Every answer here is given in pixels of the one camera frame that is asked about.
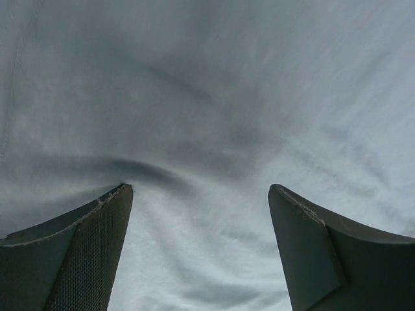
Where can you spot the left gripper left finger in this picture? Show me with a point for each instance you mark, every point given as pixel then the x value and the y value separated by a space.
pixel 68 262

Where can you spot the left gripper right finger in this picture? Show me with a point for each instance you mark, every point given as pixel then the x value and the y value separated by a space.
pixel 331 262

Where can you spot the slate blue t shirt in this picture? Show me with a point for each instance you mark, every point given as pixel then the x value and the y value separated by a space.
pixel 201 106

